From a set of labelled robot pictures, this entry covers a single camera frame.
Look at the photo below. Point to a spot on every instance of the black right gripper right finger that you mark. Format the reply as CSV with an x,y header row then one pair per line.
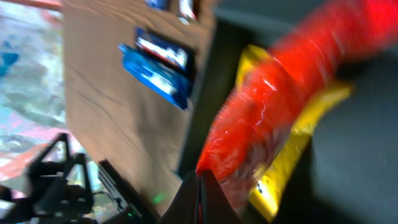
x,y
215,208

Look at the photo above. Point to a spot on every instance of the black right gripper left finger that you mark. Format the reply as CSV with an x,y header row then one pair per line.
x,y
184,208

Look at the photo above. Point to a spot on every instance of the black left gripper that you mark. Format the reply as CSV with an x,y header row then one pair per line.
x,y
51,195

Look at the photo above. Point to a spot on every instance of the yellow Hacks candy bag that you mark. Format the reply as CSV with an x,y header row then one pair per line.
x,y
271,181

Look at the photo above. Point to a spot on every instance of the red candy bag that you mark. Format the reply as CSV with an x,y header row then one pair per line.
x,y
255,121

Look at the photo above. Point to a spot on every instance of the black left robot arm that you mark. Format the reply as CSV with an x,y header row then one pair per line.
x,y
17,210

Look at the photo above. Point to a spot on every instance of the blue cookie pack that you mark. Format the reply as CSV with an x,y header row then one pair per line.
x,y
169,84

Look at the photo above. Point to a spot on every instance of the black open box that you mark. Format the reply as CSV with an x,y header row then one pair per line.
x,y
348,170

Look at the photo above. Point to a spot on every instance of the purple Dairy Milk bar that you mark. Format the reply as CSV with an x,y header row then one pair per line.
x,y
175,54

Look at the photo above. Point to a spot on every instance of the green white candy stick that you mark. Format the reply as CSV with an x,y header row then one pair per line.
x,y
188,10

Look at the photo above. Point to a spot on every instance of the blue Eclipse mint box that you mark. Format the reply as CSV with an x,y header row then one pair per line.
x,y
158,4

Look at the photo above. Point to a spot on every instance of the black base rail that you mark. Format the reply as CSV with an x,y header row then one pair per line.
x,y
131,209

